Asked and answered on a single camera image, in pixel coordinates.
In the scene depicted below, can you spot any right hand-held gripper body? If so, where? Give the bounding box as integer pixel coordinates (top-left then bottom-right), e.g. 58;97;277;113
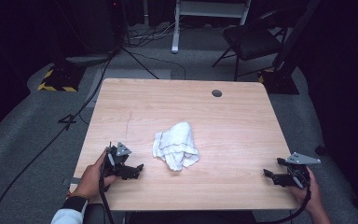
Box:
285;151;322;189

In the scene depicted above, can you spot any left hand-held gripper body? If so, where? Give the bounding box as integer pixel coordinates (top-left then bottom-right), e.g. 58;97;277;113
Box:
102;142;132;189

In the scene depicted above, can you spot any white towel with stitched edge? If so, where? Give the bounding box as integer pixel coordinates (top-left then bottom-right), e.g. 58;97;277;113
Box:
152;120;200;172

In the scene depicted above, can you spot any person's right hand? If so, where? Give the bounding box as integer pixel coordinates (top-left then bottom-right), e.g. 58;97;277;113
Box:
289;167;324;217

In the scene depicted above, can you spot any person's left hand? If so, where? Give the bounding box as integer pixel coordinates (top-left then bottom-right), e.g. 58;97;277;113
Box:
74;150;117;201

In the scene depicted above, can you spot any person's dark clothing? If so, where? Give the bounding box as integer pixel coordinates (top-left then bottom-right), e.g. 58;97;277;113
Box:
126;210;257;224

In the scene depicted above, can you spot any black stand with pole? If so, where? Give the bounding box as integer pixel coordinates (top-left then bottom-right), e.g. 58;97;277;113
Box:
256;0;323;95

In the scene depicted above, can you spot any black yellow striped stand base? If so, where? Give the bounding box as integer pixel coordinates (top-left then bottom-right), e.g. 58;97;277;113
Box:
36;63;87;93

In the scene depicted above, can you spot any black folding chair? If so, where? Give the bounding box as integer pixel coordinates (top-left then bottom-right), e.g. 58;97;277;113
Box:
212;8;294;82

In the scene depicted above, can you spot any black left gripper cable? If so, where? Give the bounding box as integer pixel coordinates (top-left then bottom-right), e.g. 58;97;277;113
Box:
98;167;116;224

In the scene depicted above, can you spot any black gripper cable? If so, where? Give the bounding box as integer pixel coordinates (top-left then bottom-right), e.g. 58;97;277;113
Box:
256;186;312;224
98;167;116;224

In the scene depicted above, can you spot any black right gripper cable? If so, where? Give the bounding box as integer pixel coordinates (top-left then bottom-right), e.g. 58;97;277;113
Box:
256;186;312;224

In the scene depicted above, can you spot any long black floor cable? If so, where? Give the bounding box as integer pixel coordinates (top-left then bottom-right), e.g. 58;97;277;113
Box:
0;57;115;224

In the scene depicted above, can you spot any thin black floor cable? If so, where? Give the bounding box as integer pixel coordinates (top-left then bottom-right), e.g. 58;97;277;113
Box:
130;50;187;80

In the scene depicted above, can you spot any bundle of floor cables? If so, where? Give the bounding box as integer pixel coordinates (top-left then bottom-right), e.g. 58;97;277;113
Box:
126;21;183;49

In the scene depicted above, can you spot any white desk frame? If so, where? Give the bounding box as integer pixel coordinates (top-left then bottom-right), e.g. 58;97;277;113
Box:
171;0;253;54

